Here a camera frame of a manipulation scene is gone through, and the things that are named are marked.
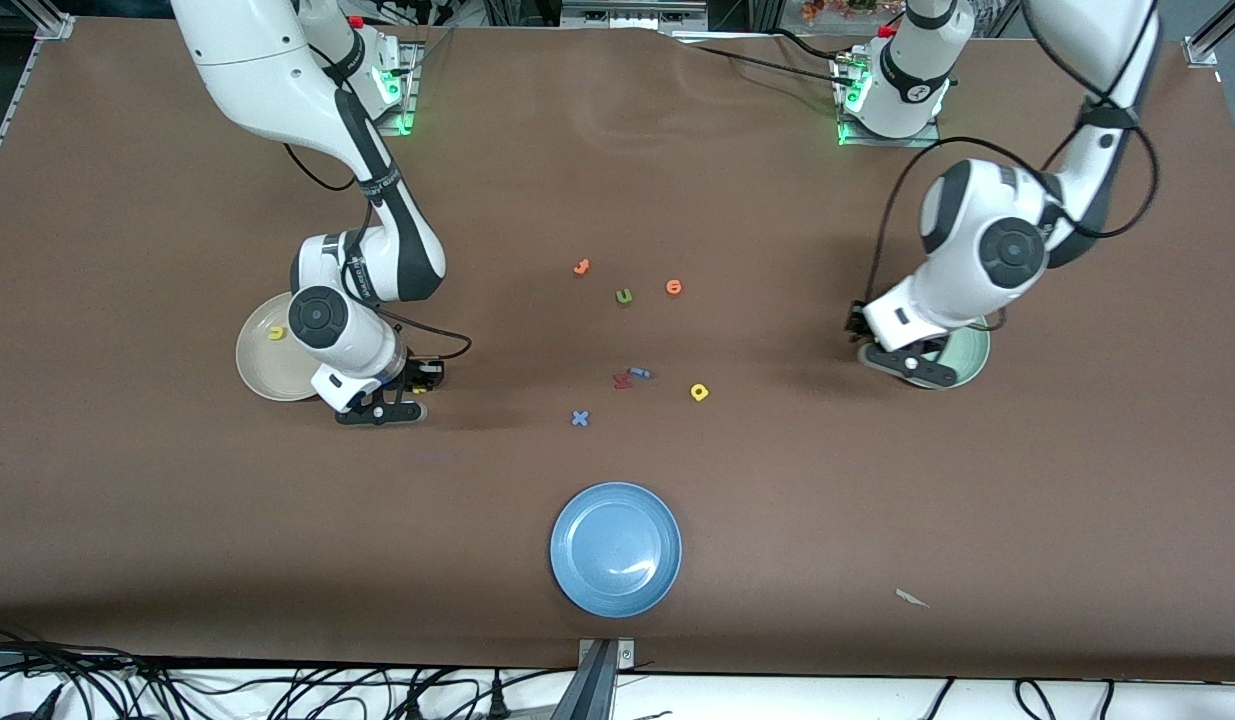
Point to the aluminium profile bar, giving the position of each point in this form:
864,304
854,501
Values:
1202,50
52,22

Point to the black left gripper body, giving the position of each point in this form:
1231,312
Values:
857,321

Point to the beige brown plate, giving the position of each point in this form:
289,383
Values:
262,360

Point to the pale green plate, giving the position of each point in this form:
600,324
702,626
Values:
972,355

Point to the grey metal box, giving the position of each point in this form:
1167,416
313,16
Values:
632,15

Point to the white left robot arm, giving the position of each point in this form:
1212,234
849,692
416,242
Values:
967,290

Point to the orange dried flowers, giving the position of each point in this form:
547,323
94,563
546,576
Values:
827,10

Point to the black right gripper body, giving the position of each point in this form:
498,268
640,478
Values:
423,375

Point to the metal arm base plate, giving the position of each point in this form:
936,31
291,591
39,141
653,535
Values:
414,100
892,142

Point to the blue plate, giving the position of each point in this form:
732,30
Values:
615,550

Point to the white paper scrap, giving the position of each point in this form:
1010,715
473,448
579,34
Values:
912,598

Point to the grey metal camera bracket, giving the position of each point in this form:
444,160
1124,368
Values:
599,690

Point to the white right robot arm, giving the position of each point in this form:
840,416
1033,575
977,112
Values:
267,80

